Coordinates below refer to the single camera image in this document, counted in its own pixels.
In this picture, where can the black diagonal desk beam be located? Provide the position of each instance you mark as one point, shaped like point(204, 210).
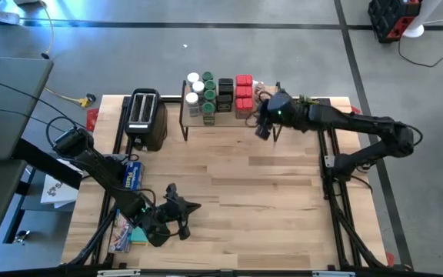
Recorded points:
point(48, 163)

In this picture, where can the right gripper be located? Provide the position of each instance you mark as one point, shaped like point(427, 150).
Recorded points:
point(283, 109)

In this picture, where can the small metal clip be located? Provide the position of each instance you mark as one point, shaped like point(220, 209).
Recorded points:
point(21, 236)

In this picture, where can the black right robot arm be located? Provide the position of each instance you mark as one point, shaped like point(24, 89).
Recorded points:
point(360, 123)

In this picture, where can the blue plastic wrap box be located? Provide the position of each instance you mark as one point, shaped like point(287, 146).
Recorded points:
point(133, 175)

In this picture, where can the grey desk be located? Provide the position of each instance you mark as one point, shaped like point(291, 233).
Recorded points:
point(6, 115)

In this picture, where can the teal cloth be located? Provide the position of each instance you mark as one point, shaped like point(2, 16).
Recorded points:
point(138, 234)

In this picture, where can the person's foot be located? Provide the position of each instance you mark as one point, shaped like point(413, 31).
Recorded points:
point(6, 16)

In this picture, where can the small potted succulent plant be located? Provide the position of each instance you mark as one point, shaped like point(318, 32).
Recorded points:
point(308, 101)

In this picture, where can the wooden shelf black frame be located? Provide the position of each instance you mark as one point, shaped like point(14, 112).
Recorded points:
point(225, 120)

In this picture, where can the black two-slot toaster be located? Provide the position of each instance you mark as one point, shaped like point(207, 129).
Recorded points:
point(142, 109)

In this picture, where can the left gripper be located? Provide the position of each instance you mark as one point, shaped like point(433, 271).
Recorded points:
point(171, 215)

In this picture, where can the yellow power plug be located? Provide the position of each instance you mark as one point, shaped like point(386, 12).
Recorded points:
point(84, 102)

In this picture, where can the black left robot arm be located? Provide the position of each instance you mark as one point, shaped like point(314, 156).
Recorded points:
point(102, 173)

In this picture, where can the white stand base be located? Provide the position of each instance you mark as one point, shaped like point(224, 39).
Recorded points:
point(414, 31)

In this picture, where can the black red tool case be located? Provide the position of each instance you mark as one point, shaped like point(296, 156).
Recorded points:
point(390, 17)

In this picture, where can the white printed paper box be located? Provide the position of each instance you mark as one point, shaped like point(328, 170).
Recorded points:
point(58, 192)

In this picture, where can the red-lid paprika tin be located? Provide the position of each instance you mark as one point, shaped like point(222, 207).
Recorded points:
point(244, 79)
point(243, 105)
point(243, 91)

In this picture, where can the red corner bracket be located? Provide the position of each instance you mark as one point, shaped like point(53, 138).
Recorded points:
point(92, 119)
point(356, 110)
point(389, 258)

